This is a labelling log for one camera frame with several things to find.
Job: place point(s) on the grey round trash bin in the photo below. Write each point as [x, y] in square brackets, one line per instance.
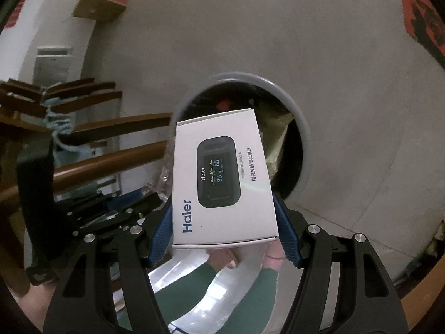
[231, 91]

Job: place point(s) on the white Haier oximeter box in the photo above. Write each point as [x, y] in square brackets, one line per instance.
[221, 192]

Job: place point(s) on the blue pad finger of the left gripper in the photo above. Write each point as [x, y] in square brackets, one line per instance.
[121, 202]

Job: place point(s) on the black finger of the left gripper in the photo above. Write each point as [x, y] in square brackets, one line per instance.
[118, 219]

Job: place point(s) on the white air conditioner unit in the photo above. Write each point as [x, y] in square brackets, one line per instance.
[52, 66]

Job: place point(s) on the gold foil pouch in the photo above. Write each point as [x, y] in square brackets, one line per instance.
[273, 128]

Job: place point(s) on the red door banner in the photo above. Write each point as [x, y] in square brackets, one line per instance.
[424, 21]

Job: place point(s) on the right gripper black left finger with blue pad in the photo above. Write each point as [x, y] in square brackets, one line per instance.
[105, 287]

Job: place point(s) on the teal knitted chair cushion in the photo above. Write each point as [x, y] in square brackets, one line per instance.
[59, 123]

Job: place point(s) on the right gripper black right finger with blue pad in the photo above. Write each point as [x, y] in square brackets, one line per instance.
[367, 301]

